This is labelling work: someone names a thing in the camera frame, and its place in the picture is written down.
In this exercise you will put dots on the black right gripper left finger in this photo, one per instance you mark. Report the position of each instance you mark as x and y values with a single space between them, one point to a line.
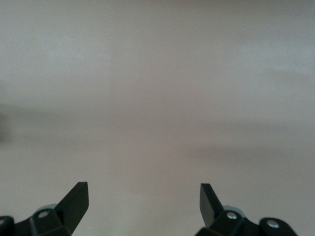
71 209

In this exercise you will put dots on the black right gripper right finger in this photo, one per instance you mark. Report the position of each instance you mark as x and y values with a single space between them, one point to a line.
211 211

